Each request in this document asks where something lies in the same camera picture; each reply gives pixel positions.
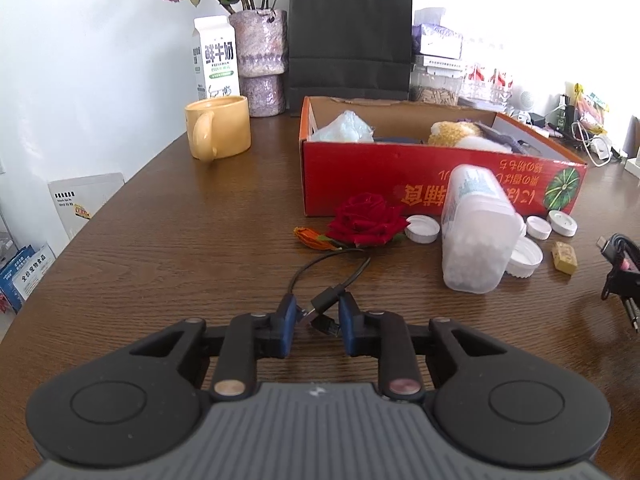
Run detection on large white plastic bottle cap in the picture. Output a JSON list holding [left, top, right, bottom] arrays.
[[505, 236, 543, 278]]

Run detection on printed tin box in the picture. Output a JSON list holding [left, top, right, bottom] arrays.
[[460, 95, 511, 111]]

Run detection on clear plastic jar white pellets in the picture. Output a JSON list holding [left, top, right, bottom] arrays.
[[440, 164, 522, 293]]

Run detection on yellow snack packet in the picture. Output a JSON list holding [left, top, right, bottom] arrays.
[[571, 82, 612, 136]]

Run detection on small orange dried flower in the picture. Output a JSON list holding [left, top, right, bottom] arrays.
[[293, 226, 333, 251]]

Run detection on white milk carton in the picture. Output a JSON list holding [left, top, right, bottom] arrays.
[[192, 16, 240, 102]]

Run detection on black paper bag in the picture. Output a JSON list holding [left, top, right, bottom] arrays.
[[286, 0, 414, 102]]

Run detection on yellow plush toy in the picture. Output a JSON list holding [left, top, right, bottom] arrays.
[[427, 119, 513, 153]]

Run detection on purple speckled vase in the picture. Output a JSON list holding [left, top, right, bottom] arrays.
[[229, 8, 289, 117]]

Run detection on stack of blue packets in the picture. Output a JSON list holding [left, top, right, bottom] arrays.
[[0, 244, 56, 313]]

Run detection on yellow ceramic mug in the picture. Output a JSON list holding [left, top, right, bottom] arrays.
[[185, 95, 252, 162]]

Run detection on small green bottle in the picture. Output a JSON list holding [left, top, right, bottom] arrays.
[[557, 94, 576, 131]]

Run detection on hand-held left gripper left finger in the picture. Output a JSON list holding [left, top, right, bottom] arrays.
[[129, 292, 303, 403]]

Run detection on small yellow block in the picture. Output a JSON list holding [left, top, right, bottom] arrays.
[[551, 241, 578, 274]]

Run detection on clear plastic bag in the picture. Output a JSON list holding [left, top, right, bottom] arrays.
[[310, 111, 376, 143]]

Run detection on white lid two dimples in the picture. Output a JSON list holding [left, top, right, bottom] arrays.
[[547, 209, 578, 237]]

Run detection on white charging cable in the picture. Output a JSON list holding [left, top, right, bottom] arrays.
[[570, 120, 623, 168]]

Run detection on black braided cable pink tie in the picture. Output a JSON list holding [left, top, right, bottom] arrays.
[[595, 233, 640, 333]]

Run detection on red cardboard box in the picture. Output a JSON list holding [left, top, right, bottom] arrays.
[[298, 96, 588, 218]]

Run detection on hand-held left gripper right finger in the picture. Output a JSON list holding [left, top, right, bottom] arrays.
[[337, 291, 523, 403]]

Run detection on black usb cable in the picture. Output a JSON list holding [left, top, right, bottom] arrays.
[[286, 247, 373, 338]]

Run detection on grey knit cloth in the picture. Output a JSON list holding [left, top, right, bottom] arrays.
[[472, 121, 543, 156]]

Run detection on flat white box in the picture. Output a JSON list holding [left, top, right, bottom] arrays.
[[412, 56, 463, 72]]

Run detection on red artificial rose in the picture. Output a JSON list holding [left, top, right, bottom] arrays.
[[325, 191, 411, 250]]

